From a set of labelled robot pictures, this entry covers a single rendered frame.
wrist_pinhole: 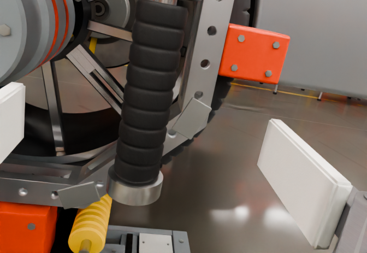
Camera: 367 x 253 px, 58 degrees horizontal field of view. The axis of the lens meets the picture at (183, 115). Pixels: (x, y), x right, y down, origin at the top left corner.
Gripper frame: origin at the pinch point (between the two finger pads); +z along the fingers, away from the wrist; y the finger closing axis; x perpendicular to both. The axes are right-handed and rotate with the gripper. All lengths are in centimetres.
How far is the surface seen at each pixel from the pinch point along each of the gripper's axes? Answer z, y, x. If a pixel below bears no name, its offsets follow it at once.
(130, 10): 80, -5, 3
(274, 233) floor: 105, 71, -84
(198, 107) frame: 28.2, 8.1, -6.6
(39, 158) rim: 37.0, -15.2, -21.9
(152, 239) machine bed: 84, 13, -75
